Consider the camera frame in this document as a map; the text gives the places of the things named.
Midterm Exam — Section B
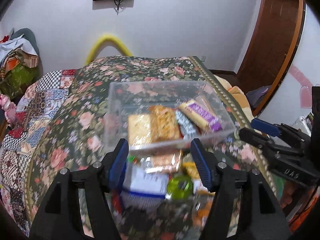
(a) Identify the yellow noodle snack bag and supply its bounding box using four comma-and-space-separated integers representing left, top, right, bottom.
182, 161, 200, 179

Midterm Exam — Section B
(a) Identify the red white snack packet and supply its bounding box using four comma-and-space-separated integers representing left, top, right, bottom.
175, 110, 199, 140

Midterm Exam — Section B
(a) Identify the white blue snack bag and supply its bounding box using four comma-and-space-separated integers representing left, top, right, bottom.
120, 163, 169, 212

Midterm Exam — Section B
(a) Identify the purple label biscuit pack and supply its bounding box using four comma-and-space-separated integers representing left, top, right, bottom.
178, 100, 222, 133

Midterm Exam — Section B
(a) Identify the round biscuit roll pack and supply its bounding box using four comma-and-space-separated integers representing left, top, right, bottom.
195, 95, 216, 116

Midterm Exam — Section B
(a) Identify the orange cracker pack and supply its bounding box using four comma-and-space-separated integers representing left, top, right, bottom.
141, 150, 182, 173

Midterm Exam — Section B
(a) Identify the green jelly cup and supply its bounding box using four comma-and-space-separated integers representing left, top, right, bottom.
165, 174, 194, 200

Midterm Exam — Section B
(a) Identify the beige yellow blanket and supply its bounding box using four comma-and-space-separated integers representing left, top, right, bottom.
214, 75, 254, 122

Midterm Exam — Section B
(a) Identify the square cracker pack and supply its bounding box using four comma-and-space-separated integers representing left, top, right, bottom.
128, 114, 152, 146

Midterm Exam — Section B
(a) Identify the floral green bedspread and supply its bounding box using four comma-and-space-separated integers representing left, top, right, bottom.
24, 56, 277, 239

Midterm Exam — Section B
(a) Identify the clear plastic storage box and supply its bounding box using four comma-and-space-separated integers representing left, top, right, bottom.
104, 81, 235, 153

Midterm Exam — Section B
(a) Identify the patchwork checkered quilt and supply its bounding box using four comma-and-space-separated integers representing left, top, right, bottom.
1, 69, 76, 235

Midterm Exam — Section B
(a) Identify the brown wooden door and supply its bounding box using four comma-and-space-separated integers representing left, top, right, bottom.
237, 0, 306, 115

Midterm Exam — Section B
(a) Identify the pink plush toy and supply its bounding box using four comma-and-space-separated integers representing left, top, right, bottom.
1, 94, 16, 124

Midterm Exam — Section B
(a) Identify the yellow curved foam tube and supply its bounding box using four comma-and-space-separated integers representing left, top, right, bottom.
85, 34, 133, 65

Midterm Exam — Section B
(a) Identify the pile of clothes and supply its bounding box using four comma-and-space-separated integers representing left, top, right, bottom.
1, 28, 40, 99

